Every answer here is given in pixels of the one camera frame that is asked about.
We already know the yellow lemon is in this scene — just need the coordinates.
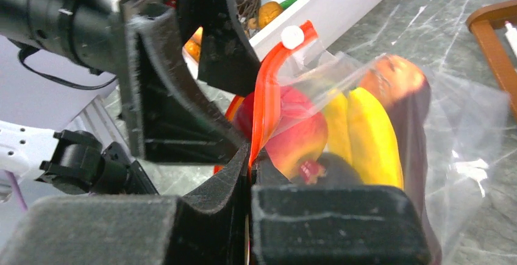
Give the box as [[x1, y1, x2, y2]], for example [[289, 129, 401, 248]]
[[258, 1, 284, 29]]

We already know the orange wooden shelf rack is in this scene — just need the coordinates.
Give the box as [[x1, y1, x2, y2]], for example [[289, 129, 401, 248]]
[[465, 0, 516, 117]]

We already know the green chili pepper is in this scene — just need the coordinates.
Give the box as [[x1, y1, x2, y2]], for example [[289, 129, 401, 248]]
[[280, 0, 297, 10]]

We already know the white plastic bin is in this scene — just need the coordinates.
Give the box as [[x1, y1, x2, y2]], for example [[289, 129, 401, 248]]
[[248, 0, 382, 60]]

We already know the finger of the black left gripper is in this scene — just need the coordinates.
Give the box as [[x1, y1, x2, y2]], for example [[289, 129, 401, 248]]
[[119, 2, 247, 165], [177, 0, 260, 97]]

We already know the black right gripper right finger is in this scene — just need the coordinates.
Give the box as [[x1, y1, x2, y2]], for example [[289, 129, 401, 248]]
[[251, 154, 431, 264]]

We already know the clear zip bag orange zipper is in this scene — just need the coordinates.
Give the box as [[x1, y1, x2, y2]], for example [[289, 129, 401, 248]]
[[226, 22, 509, 264]]

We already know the red apple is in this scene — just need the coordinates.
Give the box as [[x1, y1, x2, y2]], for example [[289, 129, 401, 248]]
[[257, 87, 329, 185]]

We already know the yellow banana bunch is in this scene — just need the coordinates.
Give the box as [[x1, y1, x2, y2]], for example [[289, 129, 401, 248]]
[[322, 87, 404, 189]]

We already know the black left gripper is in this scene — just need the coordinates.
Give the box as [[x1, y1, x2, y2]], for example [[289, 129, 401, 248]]
[[1, 0, 116, 74]]

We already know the longan cluster on twig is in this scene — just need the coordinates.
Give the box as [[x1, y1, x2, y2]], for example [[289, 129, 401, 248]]
[[238, 0, 262, 32]]

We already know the orange fruit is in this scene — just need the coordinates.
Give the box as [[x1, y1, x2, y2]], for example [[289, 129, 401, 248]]
[[184, 27, 203, 62]]

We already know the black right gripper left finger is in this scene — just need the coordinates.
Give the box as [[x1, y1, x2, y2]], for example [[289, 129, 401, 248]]
[[1, 144, 249, 264]]

